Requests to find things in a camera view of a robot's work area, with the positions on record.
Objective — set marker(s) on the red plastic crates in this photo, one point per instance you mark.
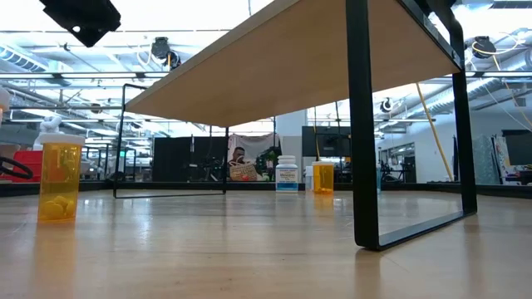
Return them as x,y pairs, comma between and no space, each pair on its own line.
25,166

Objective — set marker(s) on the black wall screen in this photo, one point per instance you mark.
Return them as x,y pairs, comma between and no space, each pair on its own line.
326,141

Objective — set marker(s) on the person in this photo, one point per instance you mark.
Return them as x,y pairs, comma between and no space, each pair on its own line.
238,154

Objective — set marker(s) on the black monitor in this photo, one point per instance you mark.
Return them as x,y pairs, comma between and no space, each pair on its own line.
517,147

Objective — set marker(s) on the black partition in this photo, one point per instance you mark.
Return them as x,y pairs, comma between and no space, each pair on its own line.
178,160

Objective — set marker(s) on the translucent pill bottle white cap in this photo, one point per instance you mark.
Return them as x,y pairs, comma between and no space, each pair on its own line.
308,178

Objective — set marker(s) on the green background plant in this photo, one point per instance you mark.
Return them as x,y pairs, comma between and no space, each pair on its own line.
270,160

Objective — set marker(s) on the white hanging cloth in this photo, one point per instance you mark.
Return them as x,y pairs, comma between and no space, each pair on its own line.
257,143

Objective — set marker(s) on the white bottle blue label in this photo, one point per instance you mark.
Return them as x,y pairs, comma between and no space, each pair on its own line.
287,174

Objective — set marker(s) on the wooden shelf black metal legs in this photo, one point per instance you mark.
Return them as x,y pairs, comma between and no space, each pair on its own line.
291,62

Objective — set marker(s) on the black table frame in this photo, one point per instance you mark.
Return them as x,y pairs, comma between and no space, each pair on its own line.
257,186

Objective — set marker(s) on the woven basket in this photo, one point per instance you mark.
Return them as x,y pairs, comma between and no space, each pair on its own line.
243,172

